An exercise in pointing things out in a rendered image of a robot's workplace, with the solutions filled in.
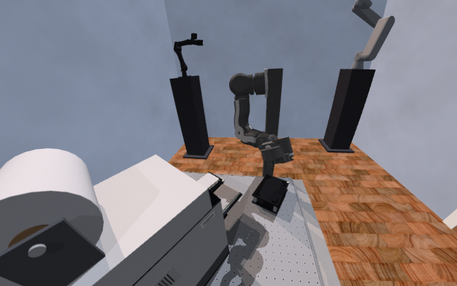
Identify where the white material roll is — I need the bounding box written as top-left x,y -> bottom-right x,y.
0,148 -> 104,252

